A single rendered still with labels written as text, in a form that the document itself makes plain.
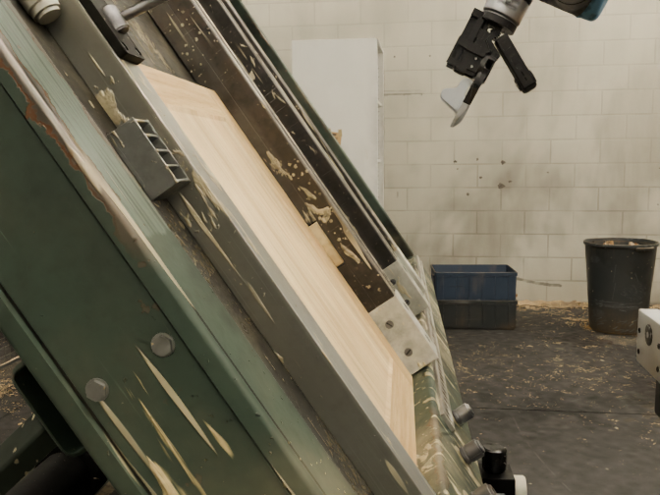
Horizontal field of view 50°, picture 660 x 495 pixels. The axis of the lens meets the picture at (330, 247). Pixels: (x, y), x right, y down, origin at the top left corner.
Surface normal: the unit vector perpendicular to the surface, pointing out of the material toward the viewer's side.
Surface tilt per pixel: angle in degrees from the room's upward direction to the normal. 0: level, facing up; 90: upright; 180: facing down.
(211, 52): 90
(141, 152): 89
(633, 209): 90
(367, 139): 90
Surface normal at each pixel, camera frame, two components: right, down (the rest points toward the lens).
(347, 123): -0.14, 0.12
